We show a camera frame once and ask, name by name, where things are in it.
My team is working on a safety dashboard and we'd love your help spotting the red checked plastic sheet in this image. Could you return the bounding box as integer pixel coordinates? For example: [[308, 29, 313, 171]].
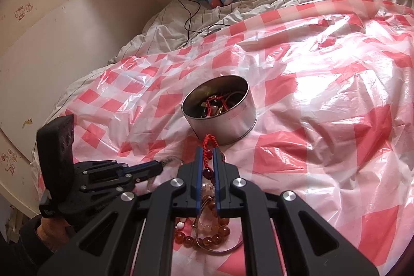
[[32, 0, 414, 276]]

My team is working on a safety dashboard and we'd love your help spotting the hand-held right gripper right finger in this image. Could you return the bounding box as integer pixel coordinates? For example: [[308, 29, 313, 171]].
[[213, 147, 380, 276]]

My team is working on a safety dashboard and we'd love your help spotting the red cord bracelet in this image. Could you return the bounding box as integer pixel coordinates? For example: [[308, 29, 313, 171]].
[[202, 134, 219, 180]]

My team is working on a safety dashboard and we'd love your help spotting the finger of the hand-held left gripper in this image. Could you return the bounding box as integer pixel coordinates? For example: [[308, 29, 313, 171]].
[[117, 160, 164, 176], [129, 169, 163, 187]]

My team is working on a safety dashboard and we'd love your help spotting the silver bangle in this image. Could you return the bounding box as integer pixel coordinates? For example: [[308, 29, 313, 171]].
[[145, 157, 186, 196]]

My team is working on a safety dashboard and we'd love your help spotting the person's left hand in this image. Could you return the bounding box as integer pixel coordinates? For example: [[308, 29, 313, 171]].
[[35, 216, 77, 251]]

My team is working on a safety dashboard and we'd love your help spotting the heap of dark bracelets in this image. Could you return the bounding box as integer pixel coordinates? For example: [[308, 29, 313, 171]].
[[194, 90, 246, 120]]

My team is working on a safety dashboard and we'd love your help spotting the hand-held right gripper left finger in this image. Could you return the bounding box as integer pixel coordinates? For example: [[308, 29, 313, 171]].
[[35, 147, 204, 276]]

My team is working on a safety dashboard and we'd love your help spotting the person's left forearm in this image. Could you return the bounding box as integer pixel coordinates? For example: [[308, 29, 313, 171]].
[[6, 216, 55, 276]]

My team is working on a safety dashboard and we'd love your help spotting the pile of mixed bracelets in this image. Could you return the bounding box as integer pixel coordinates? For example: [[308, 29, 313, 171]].
[[175, 181, 245, 255]]

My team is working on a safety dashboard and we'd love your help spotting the round metal tin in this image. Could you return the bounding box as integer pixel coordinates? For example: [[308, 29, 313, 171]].
[[181, 76, 257, 146]]

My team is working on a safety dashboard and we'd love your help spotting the black charging cable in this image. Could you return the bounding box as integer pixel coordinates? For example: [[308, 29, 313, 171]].
[[162, 0, 230, 47]]

